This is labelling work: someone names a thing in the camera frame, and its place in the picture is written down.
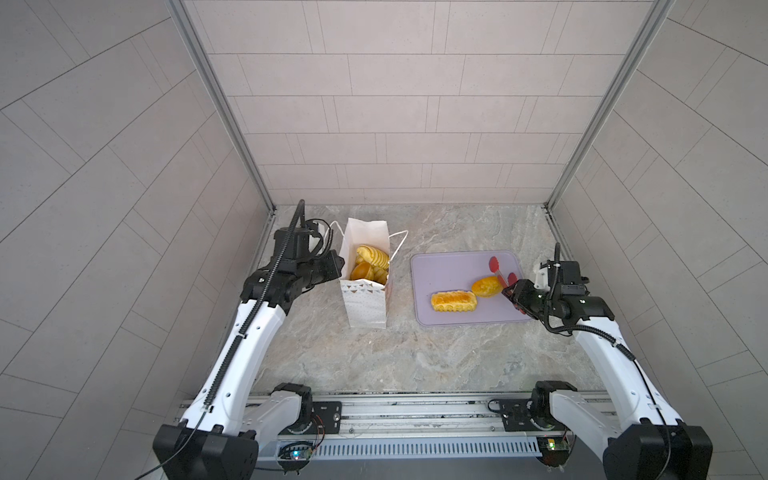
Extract short glazed bread roll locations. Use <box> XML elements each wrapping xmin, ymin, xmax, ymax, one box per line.
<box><xmin>356</xmin><ymin>245</ymin><xmax>390</xmax><ymax>270</ymax></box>

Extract white cartoon paper bag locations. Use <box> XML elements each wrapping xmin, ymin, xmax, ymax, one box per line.
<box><xmin>332</xmin><ymin>218</ymin><xmax>408</xmax><ymax>329</ymax></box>

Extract red kitchen tongs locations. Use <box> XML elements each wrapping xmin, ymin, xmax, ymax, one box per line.
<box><xmin>489</xmin><ymin>256</ymin><xmax>527</xmax><ymax>319</ymax></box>

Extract lilac plastic tray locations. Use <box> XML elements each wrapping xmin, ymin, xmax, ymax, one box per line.
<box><xmin>411</xmin><ymin>250</ymin><xmax>530</xmax><ymax>327</ymax></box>

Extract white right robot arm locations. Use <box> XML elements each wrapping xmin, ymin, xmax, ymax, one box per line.
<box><xmin>489</xmin><ymin>258</ymin><xmax>713</xmax><ymax>479</ymax></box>

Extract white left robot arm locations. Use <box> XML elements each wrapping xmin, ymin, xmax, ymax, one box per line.
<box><xmin>152</xmin><ymin>218</ymin><xmax>344</xmax><ymax>479</ymax></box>

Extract right circuit board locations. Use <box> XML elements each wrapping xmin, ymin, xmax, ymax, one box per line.
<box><xmin>536</xmin><ymin>436</ymin><xmax>572</xmax><ymax>468</ymax></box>

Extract circuit board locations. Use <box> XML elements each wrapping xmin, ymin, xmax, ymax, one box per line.
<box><xmin>536</xmin><ymin>436</ymin><xmax>572</xmax><ymax>468</ymax></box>
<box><xmin>277</xmin><ymin>441</ymin><xmax>315</xmax><ymax>462</ymax></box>

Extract left circuit board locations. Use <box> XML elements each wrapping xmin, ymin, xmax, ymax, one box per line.
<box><xmin>277</xmin><ymin>441</ymin><xmax>315</xmax><ymax>462</ymax></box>

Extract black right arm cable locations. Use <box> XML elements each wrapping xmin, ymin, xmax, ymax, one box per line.
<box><xmin>542</xmin><ymin>242</ymin><xmax>674</xmax><ymax>480</ymax></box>

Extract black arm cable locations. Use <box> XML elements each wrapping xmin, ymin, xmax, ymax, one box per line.
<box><xmin>542</xmin><ymin>242</ymin><xmax>674</xmax><ymax>480</ymax></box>
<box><xmin>133</xmin><ymin>199</ymin><xmax>307</xmax><ymax>480</ymax></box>

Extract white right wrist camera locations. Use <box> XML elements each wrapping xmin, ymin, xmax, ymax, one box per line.
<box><xmin>534</xmin><ymin>265</ymin><xmax>550</xmax><ymax>292</ymax></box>

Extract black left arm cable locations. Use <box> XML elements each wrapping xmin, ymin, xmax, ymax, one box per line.
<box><xmin>133</xmin><ymin>199</ymin><xmax>307</xmax><ymax>480</ymax></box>

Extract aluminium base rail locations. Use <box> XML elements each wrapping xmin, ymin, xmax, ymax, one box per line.
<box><xmin>173</xmin><ymin>389</ymin><xmax>637</xmax><ymax>463</ymax></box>

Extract aluminium corner post right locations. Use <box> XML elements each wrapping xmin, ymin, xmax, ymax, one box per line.
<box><xmin>544</xmin><ymin>0</ymin><xmax>677</xmax><ymax>211</ymax></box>

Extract aluminium corner post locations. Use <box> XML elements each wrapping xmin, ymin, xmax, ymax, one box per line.
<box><xmin>166</xmin><ymin>0</ymin><xmax>276</xmax><ymax>215</ymax></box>
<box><xmin>544</xmin><ymin>0</ymin><xmax>677</xmax><ymax>211</ymax></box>

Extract aluminium corner post left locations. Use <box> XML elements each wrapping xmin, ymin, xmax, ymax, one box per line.
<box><xmin>166</xmin><ymin>0</ymin><xmax>276</xmax><ymax>215</ymax></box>

